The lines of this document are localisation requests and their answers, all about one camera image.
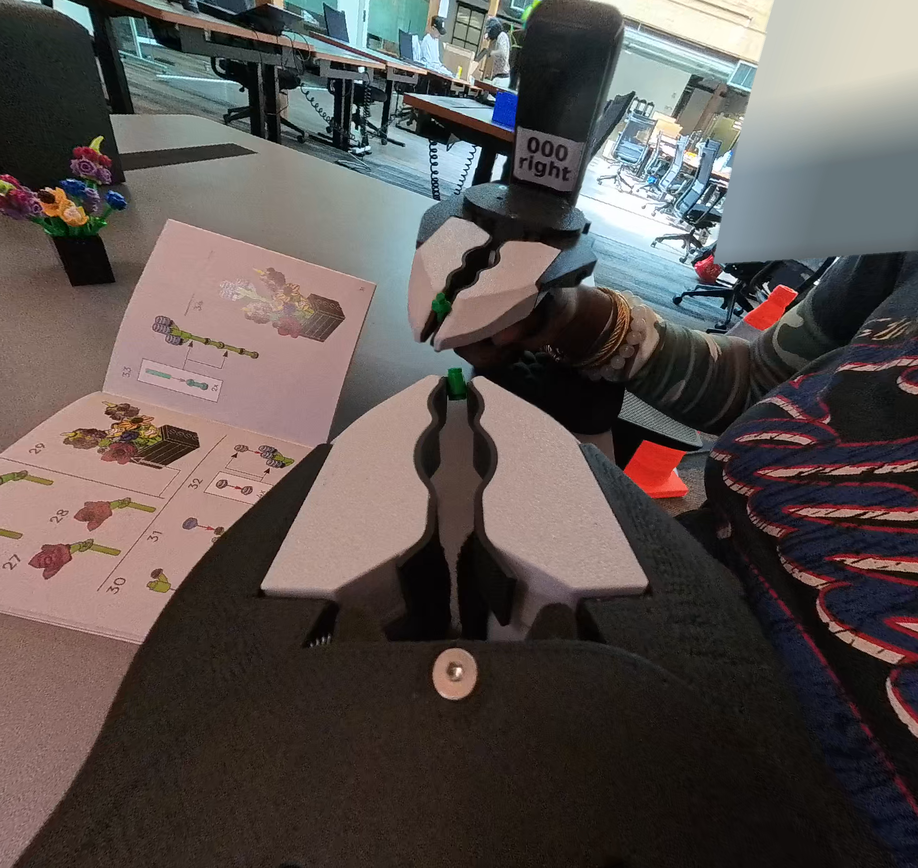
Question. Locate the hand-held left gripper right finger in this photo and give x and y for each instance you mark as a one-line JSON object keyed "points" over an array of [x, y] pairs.
{"points": [[560, 510]]}

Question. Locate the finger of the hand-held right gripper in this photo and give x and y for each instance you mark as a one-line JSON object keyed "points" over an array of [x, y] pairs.
{"points": [[448, 273], [502, 292]]}

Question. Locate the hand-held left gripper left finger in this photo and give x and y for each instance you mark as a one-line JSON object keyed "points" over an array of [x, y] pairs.
{"points": [[352, 517]]}

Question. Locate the small green lego piece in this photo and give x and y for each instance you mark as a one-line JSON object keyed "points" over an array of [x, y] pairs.
{"points": [[455, 381]]}

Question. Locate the lego instruction booklet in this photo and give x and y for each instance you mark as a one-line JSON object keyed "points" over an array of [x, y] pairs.
{"points": [[172, 424]]}

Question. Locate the lego flower bouquet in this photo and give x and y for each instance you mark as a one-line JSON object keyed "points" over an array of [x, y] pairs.
{"points": [[65, 209]]}

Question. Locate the person's right hand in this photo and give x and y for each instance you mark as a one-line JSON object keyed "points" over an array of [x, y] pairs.
{"points": [[574, 330]]}

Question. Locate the blue bin on desk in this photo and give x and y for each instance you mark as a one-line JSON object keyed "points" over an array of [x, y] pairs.
{"points": [[505, 108]]}

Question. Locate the red floor object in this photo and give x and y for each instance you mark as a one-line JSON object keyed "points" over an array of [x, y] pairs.
{"points": [[707, 269]]}

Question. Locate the long wooden desk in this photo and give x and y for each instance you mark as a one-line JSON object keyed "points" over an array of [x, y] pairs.
{"points": [[187, 37]]}

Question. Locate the large black block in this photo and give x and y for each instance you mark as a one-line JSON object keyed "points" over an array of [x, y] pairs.
{"points": [[50, 87]]}

